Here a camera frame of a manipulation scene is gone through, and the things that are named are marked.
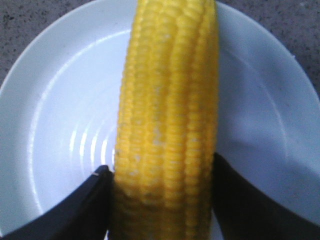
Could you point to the yellow corn cob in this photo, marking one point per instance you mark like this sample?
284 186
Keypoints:
167 123

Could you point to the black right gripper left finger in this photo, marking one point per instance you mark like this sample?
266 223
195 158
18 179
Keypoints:
83 215

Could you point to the light blue round plate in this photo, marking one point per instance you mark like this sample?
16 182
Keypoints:
59 107

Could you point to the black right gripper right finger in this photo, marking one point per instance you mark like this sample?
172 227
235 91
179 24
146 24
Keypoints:
244 212

